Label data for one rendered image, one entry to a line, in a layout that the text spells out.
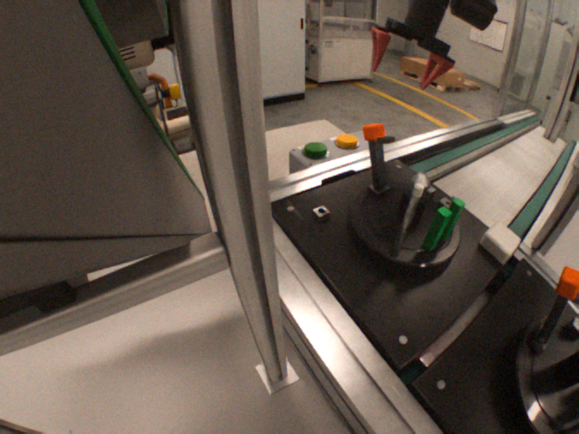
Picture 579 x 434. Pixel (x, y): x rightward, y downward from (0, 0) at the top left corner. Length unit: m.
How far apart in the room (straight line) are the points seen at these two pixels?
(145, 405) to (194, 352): 0.10
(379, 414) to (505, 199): 0.49
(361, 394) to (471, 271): 0.18
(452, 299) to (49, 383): 0.55
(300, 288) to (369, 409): 0.14
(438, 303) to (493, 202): 0.33
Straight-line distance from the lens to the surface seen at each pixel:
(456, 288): 0.31
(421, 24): 0.47
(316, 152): 0.45
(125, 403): 0.40
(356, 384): 0.24
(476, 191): 0.58
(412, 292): 0.28
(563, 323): 0.36
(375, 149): 0.32
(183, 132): 1.16
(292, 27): 3.48
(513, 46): 1.09
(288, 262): 0.29
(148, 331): 0.41
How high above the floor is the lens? 1.19
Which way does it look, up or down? 43 degrees down
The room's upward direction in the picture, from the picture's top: 1 degrees counter-clockwise
